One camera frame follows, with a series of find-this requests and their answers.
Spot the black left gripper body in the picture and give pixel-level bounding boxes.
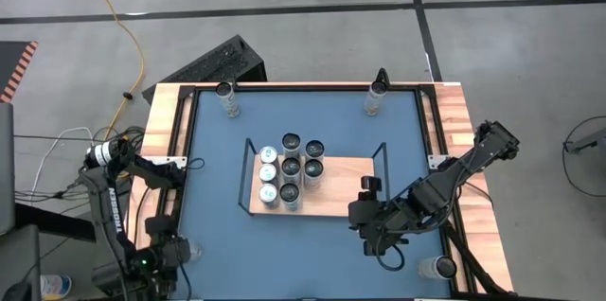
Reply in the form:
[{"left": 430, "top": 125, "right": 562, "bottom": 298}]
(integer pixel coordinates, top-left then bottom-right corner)
[{"left": 134, "top": 215, "right": 191, "bottom": 283}]

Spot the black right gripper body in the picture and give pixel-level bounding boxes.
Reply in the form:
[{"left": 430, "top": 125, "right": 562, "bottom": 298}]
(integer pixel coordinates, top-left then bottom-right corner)
[{"left": 348, "top": 175, "right": 413, "bottom": 258}]

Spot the Celsius can green palm print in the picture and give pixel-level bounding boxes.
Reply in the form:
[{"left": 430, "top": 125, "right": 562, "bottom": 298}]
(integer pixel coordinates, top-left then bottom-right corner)
[{"left": 302, "top": 158, "right": 325, "bottom": 188}]

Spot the Celsius Arctic Vibe can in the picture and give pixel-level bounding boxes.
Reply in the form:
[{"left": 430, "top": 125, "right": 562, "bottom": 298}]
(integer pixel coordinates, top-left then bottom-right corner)
[
  {"left": 279, "top": 182, "right": 303, "bottom": 211},
  {"left": 281, "top": 132, "right": 303, "bottom": 159},
  {"left": 280, "top": 157, "right": 303, "bottom": 185}
]

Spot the Celsius Peach Vibe can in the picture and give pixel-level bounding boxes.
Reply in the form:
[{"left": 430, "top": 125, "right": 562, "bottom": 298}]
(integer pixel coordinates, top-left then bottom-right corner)
[{"left": 304, "top": 139, "right": 326, "bottom": 163}]

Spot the Red Bull can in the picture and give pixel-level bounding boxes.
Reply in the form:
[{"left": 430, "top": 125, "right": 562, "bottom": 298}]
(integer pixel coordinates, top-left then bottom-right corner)
[
  {"left": 258, "top": 183, "right": 280, "bottom": 209},
  {"left": 258, "top": 163, "right": 278, "bottom": 184},
  {"left": 258, "top": 144, "right": 279, "bottom": 165}
]

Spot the white Celsius can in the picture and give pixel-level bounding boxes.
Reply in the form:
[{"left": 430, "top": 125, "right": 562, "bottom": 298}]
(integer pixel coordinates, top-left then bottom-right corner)
[{"left": 187, "top": 239, "right": 204, "bottom": 262}]

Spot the vial at bottom right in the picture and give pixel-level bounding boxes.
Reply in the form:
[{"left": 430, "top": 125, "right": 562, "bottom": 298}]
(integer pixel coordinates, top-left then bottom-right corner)
[{"left": 418, "top": 255, "right": 458, "bottom": 281}]

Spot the vial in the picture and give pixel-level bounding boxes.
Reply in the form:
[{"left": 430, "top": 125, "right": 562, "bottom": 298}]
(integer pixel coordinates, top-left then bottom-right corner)
[
  {"left": 418, "top": 255, "right": 458, "bottom": 281},
  {"left": 363, "top": 80, "right": 389, "bottom": 117}
]

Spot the white blue floor container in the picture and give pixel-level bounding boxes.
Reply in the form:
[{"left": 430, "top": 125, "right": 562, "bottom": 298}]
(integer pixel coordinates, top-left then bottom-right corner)
[{"left": 40, "top": 274, "right": 73, "bottom": 300}]

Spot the vial at top right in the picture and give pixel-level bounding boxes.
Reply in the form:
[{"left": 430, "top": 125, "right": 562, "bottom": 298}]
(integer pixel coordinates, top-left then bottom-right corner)
[{"left": 363, "top": 80, "right": 389, "bottom": 117}]

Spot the grey cabinet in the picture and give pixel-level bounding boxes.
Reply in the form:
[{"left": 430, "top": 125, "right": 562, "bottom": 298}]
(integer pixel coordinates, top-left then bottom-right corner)
[{"left": 0, "top": 101, "right": 43, "bottom": 301}]

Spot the grey stand base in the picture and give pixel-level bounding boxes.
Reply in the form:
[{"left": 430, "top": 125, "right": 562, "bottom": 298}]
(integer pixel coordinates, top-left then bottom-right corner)
[{"left": 563, "top": 126, "right": 606, "bottom": 154}]

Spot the hazard striped floor mat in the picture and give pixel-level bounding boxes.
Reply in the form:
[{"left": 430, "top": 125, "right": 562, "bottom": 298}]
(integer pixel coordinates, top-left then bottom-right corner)
[{"left": 0, "top": 39, "right": 40, "bottom": 104}]

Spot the wooden shelf with black frame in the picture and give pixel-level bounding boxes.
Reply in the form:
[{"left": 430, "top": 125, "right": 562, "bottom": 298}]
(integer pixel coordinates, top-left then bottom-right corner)
[{"left": 236, "top": 137, "right": 392, "bottom": 221}]

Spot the white cable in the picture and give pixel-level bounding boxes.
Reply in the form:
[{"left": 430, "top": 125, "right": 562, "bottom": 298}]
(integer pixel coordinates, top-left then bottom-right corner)
[{"left": 27, "top": 125, "right": 96, "bottom": 193}]

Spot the black looped cable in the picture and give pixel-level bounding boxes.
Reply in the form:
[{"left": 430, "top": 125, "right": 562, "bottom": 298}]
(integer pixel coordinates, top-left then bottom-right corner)
[{"left": 561, "top": 115, "right": 606, "bottom": 198}]

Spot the yellow cable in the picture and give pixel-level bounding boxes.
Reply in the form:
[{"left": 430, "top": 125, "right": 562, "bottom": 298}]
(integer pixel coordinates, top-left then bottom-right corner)
[{"left": 74, "top": 0, "right": 146, "bottom": 144}]

